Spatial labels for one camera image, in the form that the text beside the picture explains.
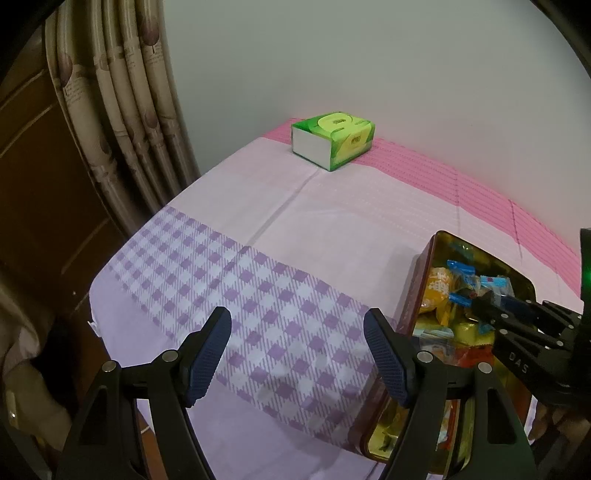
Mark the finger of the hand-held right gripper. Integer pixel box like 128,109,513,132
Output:
491,294,583,341
468,293,565,350

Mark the green tissue box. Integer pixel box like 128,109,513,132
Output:
291,111,375,172

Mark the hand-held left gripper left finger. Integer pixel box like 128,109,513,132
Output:
55,306,232,480

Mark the light blue candy wrapper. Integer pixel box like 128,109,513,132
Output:
479,274,516,299

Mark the gold rectangular tin box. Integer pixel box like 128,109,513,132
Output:
355,230,539,474

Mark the orange snack packet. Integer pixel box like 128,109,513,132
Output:
418,268,455,315

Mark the beige patterned curtain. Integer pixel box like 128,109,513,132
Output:
44,0,201,236

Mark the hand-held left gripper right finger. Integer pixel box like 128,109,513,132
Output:
363,308,539,480

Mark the brown wooden cabinet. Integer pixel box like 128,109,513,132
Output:
0,28,134,333

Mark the pile of small snack packets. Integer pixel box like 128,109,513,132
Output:
369,244,532,462

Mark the person's right hand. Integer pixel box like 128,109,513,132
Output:
526,399,591,446

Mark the pink purple checked tablecloth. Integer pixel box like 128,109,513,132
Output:
88,124,585,480

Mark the beige cloth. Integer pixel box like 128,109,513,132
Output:
0,272,75,450

